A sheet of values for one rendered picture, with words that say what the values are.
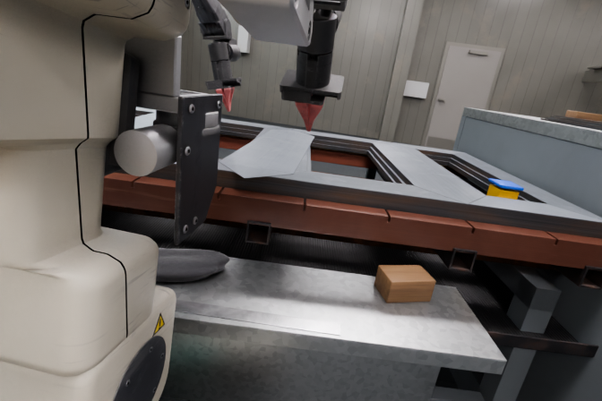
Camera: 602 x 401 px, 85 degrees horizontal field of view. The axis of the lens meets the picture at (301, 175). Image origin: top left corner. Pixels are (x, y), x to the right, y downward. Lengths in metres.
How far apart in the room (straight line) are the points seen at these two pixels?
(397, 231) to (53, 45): 0.64
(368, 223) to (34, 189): 0.57
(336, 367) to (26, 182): 0.73
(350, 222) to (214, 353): 0.43
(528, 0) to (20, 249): 8.31
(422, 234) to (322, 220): 0.22
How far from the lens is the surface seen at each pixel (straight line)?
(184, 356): 0.91
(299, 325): 0.61
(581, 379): 1.15
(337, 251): 1.12
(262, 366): 0.88
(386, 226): 0.73
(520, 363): 1.14
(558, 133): 1.23
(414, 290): 0.72
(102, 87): 0.33
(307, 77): 0.55
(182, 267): 0.68
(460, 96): 7.81
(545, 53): 8.42
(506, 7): 8.20
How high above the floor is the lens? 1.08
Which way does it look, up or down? 16 degrees down
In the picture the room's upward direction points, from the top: 8 degrees clockwise
